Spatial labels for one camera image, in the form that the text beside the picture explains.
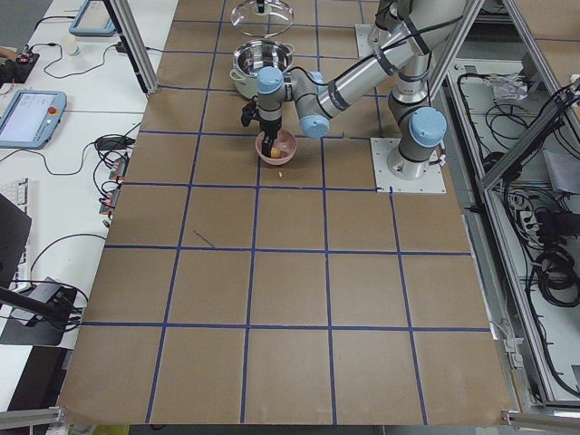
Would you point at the glass pot lid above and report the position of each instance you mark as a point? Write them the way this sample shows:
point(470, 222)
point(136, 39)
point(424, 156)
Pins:
point(276, 19)

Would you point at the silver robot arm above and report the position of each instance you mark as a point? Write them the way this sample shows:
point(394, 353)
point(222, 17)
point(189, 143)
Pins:
point(410, 30)

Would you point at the steel pot with green base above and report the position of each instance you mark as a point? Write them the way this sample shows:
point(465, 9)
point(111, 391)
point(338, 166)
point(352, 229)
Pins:
point(249, 58)

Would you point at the pink bowl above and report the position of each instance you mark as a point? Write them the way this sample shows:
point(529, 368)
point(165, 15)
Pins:
point(286, 142)

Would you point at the far blue teach pendant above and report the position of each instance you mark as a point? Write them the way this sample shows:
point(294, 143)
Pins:
point(92, 20)

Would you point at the blue teach pendant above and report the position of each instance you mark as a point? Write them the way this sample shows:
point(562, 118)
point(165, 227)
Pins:
point(31, 118)
point(92, 20)

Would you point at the white paper cup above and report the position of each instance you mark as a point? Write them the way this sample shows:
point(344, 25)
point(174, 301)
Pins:
point(70, 45)

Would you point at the near blue teach pendant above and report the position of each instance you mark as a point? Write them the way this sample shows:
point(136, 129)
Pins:
point(31, 118)

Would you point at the white keyboard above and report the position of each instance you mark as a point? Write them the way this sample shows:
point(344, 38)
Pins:
point(17, 191)

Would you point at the black monitor stand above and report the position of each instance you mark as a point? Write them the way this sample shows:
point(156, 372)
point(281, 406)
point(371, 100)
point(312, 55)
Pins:
point(41, 312)

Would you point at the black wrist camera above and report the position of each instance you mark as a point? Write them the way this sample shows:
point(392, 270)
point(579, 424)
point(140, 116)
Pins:
point(248, 113)

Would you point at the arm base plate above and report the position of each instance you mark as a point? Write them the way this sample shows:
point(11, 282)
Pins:
point(364, 37)
point(394, 174)

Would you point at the aluminium frame post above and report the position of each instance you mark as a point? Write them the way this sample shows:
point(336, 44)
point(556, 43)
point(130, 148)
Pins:
point(131, 39)

